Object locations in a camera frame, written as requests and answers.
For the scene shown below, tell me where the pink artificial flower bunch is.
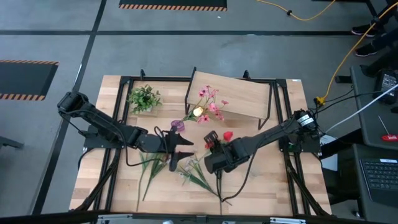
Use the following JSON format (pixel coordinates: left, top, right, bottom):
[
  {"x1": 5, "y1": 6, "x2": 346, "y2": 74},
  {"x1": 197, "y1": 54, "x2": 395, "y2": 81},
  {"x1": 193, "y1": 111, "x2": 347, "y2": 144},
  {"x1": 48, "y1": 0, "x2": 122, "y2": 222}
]
[{"x1": 182, "y1": 85, "x2": 229, "y2": 125}]

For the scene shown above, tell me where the red handled screwdriver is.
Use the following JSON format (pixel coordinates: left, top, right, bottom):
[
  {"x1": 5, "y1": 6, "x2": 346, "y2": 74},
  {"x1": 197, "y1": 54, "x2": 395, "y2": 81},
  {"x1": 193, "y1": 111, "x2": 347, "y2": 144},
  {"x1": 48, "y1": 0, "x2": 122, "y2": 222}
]
[{"x1": 377, "y1": 115, "x2": 398, "y2": 142}]

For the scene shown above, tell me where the dark grey desk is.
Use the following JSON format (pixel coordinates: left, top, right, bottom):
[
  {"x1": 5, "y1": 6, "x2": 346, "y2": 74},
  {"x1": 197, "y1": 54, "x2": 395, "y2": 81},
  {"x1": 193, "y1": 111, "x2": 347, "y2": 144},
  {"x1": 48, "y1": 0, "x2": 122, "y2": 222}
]
[
  {"x1": 349, "y1": 65, "x2": 398, "y2": 152},
  {"x1": 337, "y1": 144, "x2": 398, "y2": 224}
]

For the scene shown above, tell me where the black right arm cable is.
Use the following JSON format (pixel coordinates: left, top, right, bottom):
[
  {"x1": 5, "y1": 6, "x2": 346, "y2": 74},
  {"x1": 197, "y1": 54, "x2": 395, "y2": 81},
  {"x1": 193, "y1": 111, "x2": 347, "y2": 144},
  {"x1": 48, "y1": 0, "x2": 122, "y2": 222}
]
[{"x1": 216, "y1": 148, "x2": 259, "y2": 203}]

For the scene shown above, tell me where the white veined flower bunch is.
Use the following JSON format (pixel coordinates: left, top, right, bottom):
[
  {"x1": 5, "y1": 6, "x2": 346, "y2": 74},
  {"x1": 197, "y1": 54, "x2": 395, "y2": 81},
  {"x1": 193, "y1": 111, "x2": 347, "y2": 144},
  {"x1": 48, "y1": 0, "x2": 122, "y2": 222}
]
[{"x1": 177, "y1": 155, "x2": 233, "y2": 207}]

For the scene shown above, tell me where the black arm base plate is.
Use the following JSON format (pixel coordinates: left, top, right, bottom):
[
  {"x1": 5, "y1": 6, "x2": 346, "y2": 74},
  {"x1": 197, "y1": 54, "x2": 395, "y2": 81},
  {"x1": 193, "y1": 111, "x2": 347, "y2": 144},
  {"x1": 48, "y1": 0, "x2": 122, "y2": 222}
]
[
  {"x1": 278, "y1": 136, "x2": 321, "y2": 154},
  {"x1": 82, "y1": 124, "x2": 125, "y2": 150}
]

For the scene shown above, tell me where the person's leg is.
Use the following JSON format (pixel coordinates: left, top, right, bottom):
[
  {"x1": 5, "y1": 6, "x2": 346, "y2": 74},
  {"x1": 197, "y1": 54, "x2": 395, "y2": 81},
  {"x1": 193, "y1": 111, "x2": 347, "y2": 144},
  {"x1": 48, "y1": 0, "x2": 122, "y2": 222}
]
[{"x1": 371, "y1": 0, "x2": 398, "y2": 50}]

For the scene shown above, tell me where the black handheld device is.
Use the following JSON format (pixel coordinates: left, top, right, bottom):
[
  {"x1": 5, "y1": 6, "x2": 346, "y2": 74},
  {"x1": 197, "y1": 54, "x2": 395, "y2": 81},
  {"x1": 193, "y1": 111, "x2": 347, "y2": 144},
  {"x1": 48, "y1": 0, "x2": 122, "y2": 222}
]
[{"x1": 374, "y1": 68, "x2": 398, "y2": 106}]

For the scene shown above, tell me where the black table frame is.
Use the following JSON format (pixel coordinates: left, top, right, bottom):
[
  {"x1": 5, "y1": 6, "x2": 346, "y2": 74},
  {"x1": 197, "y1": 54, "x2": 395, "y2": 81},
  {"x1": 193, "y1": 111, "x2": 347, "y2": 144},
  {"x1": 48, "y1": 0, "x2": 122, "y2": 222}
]
[{"x1": 70, "y1": 67, "x2": 332, "y2": 218}]

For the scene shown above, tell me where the black front rail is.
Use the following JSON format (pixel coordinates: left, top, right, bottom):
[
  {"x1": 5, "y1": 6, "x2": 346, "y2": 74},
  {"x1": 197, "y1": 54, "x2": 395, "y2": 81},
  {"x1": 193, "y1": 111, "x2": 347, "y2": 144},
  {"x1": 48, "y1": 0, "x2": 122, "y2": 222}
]
[{"x1": 0, "y1": 210, "x2": 398, "y2": 224}]

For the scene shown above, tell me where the black hazard striped floor mat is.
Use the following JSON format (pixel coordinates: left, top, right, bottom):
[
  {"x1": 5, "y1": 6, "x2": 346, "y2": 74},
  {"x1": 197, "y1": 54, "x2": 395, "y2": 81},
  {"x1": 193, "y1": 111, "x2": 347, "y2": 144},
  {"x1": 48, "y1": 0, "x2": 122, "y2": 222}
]
[
  {"x1": 0, "y1": 59, "x2": 59, "y2": 101},
  {"x1": 118, "y1": 0, "x2": 228, "y2": 12}
]

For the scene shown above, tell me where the purple ribbed glass vase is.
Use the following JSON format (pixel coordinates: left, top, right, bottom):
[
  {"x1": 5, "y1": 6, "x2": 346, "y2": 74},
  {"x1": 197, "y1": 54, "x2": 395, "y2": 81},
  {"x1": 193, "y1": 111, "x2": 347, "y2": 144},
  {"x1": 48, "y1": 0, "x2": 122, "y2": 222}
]
[{"x1": 170, "y1": 119, "x2": 186, "y2": 133}]

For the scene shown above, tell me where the yellow floor cable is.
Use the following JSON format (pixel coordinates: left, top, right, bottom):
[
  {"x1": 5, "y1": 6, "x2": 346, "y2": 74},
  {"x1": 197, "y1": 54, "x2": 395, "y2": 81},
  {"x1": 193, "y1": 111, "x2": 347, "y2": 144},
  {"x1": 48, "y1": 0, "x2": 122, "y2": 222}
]
[
  {"x1": 256, "y1": 0, "x2": 336, "y2": 22},
  {"x1": 314, "y1": 1, "x2": 398, "y2": 106}
]

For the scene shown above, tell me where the black laptop keyboard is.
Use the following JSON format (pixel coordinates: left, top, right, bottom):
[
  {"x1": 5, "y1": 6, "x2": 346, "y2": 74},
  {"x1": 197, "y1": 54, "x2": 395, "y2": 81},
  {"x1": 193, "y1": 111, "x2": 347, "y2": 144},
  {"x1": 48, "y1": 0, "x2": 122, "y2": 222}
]
[{"x1": 359, "y1": 157, "x2": 398, "y2": 208}]

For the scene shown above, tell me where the person's shoe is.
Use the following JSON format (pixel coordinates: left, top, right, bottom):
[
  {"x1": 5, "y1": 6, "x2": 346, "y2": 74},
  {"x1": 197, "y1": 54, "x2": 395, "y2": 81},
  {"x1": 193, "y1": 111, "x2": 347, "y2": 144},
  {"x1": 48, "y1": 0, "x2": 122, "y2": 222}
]
[
  {"x1": 354, "y1": 42, "x2": 381, "y2": 58},
  {"x1": 351, "y1": 24, "x2": 379, "y2": 38}
]

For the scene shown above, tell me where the wooden shelf with black frame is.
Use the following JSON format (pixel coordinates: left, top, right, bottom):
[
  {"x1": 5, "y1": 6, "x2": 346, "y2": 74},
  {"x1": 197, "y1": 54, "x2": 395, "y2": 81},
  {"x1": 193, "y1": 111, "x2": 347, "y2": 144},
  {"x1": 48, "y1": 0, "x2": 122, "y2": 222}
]
[{"x1": 184, "y1": 66, "x2": 274, "y2": 131}]

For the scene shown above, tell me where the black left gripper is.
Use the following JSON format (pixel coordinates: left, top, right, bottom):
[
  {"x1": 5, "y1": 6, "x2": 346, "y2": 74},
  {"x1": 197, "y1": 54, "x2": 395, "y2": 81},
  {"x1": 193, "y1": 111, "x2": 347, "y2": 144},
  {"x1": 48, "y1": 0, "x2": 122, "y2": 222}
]
[{"x1": 136, "y1": 126, "x2": 195, "y2": 172}]

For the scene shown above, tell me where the red artificial flower bunch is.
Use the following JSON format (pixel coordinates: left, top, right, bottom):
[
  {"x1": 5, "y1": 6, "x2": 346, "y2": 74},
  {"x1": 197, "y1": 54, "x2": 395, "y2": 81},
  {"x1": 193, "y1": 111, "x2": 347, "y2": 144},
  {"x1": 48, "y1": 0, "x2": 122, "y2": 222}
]
[{"x1": 204, "y1": 140, "x2": 224, "y2": 215}]

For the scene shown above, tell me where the black chair base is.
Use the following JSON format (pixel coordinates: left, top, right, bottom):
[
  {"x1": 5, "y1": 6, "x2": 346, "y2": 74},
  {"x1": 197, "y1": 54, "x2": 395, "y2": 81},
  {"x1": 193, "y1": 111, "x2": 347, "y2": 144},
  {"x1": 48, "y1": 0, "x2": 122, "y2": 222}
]
[{"x1": 0, "y1": 136, "x2": 25, "y2": 151}]

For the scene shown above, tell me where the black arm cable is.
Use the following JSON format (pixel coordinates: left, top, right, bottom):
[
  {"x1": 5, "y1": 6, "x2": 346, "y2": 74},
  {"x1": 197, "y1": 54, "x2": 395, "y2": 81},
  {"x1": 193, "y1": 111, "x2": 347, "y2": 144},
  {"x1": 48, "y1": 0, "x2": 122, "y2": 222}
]
[
  {"x1": 123, "y1": 126, "x2": 170, "y2": 168},
  {"x1": 216, "y1": 148, "x2": 259, "y2": 203}
]

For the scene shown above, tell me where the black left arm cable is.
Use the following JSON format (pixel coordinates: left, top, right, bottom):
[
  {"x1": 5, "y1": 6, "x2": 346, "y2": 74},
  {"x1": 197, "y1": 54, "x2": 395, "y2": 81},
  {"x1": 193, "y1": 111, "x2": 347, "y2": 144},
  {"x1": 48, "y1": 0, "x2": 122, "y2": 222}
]
[{"x1": 123, "y1": 126, "x2": 170, "y2": 168}]

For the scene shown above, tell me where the green plant in white pot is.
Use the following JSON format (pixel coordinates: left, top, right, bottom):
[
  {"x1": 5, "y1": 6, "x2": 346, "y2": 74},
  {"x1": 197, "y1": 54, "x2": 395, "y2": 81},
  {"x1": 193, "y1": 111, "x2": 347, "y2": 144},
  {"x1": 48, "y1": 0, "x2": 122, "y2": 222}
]
[{"x1": 127, "y1": 84, "x2": 163, "y2": 115}]

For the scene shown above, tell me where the white cable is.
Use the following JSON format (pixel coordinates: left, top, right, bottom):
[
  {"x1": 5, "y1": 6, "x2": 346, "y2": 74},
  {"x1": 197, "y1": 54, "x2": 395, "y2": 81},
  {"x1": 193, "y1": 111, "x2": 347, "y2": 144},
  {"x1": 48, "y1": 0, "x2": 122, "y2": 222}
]
[{"x1": 325, "y1": 83, "x2": 398, "y2": 134}]

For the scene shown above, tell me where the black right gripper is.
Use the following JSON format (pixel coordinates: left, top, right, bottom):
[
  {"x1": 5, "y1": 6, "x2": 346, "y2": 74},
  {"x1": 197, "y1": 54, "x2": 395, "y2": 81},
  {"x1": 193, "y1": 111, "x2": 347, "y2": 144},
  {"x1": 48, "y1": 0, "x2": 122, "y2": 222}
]
[{"x1": 203, "y1": 130, "x2": 251, "y2": 174}]

